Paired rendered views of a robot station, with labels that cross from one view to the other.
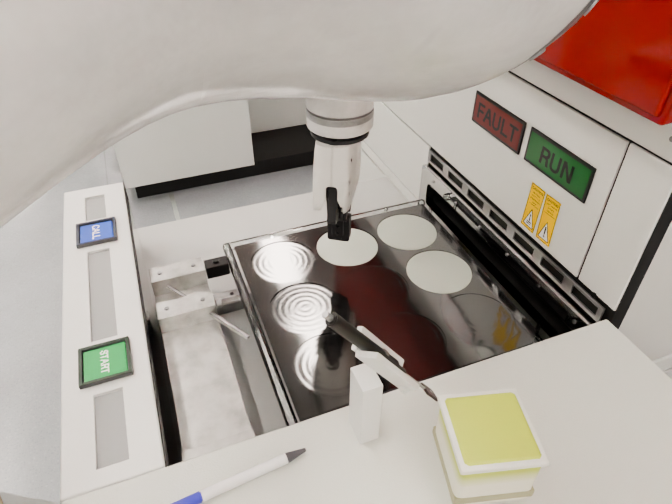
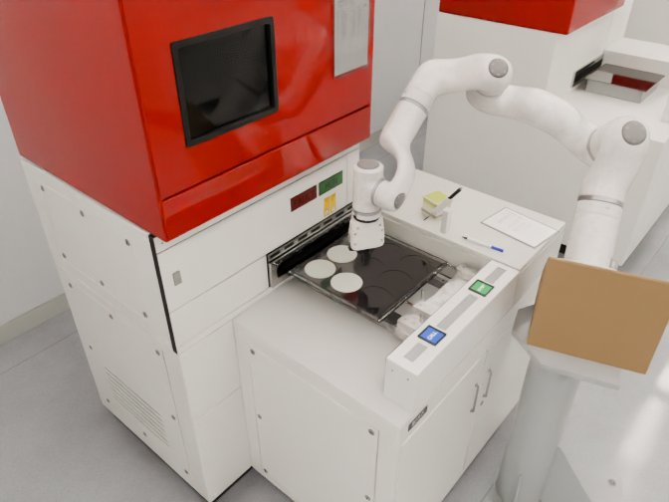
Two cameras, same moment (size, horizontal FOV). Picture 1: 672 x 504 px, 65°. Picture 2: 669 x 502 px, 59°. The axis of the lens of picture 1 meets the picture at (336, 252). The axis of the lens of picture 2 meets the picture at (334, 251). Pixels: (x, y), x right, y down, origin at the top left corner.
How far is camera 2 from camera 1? 195 cm
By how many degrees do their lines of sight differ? 86
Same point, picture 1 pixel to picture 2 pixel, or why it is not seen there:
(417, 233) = (319, 265)
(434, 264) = (338, 255)
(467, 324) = not seen: hidden behind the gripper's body
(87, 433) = (502, 278)
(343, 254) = (353, 281)
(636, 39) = (361, 125)
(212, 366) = (440, 297)
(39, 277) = not seen: outside the picture
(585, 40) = (349, 135)
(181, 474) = (490, 254)
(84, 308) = (469, 309)
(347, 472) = (459, 230)
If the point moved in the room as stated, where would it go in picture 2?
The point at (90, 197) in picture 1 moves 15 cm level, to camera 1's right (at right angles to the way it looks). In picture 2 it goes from (409, 361) to (378, 325)
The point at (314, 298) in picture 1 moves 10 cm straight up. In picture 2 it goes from (387, 279) to (389, 253)
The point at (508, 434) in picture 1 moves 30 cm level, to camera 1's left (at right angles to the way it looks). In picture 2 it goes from (437, 194) to (496, 237)
